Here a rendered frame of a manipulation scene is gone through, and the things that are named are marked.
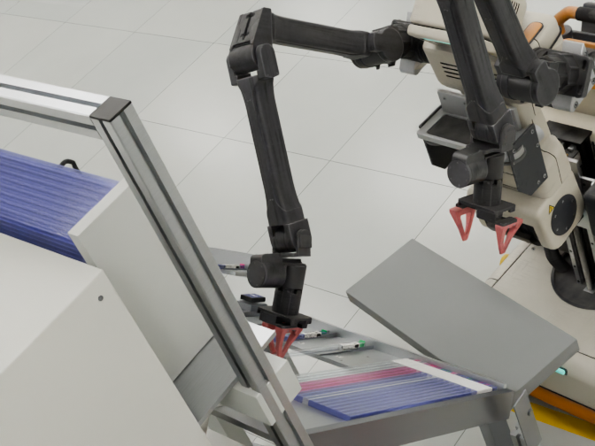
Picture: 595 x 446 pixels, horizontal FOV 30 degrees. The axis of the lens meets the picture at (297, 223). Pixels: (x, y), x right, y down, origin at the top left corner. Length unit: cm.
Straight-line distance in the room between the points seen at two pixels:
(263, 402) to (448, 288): 123
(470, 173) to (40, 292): 100
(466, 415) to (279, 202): 57
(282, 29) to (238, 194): 218
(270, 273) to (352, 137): 231
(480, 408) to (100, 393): 101
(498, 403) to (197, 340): 83
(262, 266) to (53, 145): 324
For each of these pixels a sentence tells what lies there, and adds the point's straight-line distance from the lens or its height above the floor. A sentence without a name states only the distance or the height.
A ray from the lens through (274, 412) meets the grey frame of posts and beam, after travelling 171.
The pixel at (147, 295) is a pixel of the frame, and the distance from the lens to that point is 165.
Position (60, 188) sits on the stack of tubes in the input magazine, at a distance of 176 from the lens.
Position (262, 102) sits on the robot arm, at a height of 138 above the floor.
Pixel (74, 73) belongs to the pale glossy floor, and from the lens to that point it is 588.
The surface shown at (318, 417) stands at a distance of 200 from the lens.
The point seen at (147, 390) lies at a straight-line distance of 156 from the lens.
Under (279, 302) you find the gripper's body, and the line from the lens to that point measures 229.
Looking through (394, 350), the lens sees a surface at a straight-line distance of 255.
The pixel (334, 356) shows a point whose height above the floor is 83.
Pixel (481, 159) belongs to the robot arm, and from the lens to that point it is 221.
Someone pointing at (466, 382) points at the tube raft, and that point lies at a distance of 239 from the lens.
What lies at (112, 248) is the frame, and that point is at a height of 165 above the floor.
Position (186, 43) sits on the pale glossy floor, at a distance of 565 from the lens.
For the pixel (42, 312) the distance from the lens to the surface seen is 144.
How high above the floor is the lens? 255
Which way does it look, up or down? 37 degrees down
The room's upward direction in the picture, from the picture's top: 24 degrees counter-clockwise
